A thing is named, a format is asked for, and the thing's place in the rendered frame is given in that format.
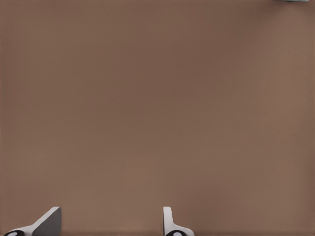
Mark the pale blue-green tray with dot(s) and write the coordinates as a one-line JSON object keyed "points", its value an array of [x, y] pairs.
{"points": [[292, 0]]}

